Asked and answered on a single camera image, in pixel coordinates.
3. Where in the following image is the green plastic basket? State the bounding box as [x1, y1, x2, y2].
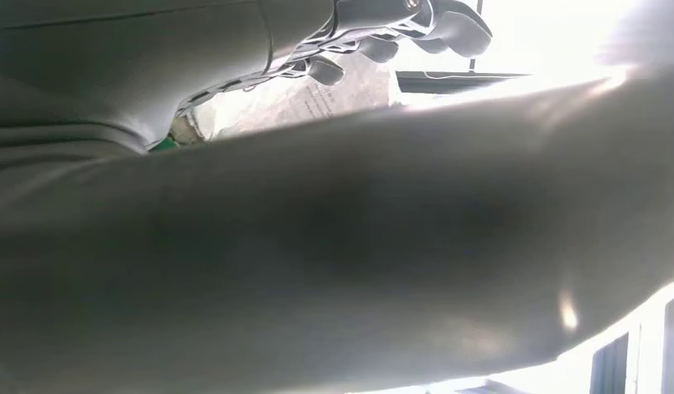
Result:
[150, 135, 181, 154]

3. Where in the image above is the large grey courier package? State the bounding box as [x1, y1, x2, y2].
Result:
[170, 51, 403, 145]

